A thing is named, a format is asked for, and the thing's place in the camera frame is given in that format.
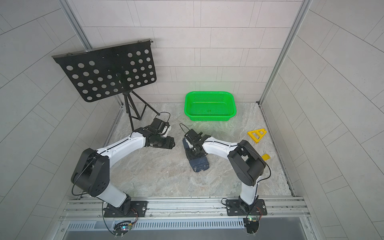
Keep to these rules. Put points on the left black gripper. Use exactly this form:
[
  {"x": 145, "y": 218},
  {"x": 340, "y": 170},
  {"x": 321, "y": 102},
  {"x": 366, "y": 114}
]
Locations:
[{"x": 169, "y": 143}]

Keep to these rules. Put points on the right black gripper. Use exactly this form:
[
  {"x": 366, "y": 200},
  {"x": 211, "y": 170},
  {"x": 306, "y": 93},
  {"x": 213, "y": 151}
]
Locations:
[{"x": 190, "y": 155}]

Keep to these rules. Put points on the dark blue pillowcase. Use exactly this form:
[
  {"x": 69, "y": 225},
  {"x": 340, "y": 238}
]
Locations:
[{"x": 197, "y": 164}]

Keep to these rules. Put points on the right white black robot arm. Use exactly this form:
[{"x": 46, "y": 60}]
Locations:
[{"x": 246, "y": 162}]

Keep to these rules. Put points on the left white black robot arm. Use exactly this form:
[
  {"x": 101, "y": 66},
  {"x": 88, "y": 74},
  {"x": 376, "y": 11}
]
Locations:
[{"x": 92, "y": 172}]

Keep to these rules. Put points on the green plastic basket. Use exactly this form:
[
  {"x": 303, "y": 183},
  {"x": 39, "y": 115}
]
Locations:
[{"x": 208, "y": 106}]

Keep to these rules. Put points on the yellow plastic triangle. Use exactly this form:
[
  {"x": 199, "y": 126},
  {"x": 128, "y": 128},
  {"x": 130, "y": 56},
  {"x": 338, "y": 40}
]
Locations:
[{"x": 257, "y": 135}]

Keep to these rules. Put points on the small yellow flat piece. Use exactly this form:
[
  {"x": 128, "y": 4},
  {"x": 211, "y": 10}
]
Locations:
[{"x": 265, "y": 157}]

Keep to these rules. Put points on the black perforated music stand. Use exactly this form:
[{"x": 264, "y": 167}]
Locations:
[{"x": 105, "y": 72}]

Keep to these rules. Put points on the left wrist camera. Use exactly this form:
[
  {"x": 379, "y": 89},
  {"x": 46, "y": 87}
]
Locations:
[{"x": 166, "y": 131}]

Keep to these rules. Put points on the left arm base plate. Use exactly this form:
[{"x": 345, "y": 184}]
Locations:
[{"x": 129, "y": 209}]

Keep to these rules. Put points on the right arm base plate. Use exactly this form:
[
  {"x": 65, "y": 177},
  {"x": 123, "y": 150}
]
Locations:
[{"x": 239, "y": 208}]

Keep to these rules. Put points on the left circuit board with wires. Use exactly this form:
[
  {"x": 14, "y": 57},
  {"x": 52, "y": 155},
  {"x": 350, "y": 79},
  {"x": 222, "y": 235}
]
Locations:
[{"x": 121, "y": 228}]

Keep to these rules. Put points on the circuit board with wires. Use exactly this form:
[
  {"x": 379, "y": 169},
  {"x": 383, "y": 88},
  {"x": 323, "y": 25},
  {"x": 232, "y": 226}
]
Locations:
[
  {"x": 252, "y": 224},
  {"x": 121, "y": 228}
]

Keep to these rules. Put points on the right circuit board with wires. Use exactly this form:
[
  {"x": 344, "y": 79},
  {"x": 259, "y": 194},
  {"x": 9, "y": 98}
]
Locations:
[{"x": 252, "y": 224}]

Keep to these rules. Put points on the aluminium rail frame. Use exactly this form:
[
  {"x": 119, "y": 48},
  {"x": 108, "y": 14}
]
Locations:
[{"x": 202, "y": 213}]

